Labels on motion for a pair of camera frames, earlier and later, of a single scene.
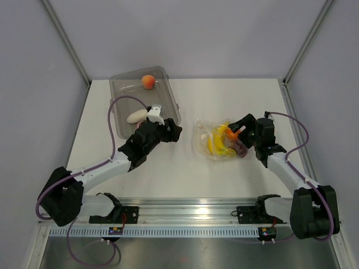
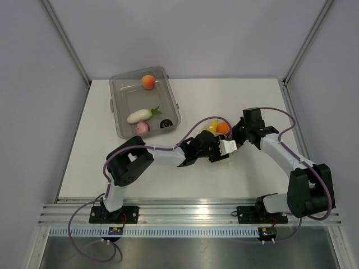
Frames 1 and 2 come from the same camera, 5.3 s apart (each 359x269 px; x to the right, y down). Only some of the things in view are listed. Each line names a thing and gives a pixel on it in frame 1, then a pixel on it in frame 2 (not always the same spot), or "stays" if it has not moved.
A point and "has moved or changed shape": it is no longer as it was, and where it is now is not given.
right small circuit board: [267, 232] stays
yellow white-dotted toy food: [215, 143] to [213, 127]
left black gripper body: [160, 135] to [213, 152]
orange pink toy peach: [147, 81] stays
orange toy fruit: [233, 136] has moved or changed shape
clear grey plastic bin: [151, 86] stays
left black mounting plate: [126, 214] stays
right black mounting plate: [256, 214] stays
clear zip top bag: [217, 141] has moved or changed shape
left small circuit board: [115, 231] stays
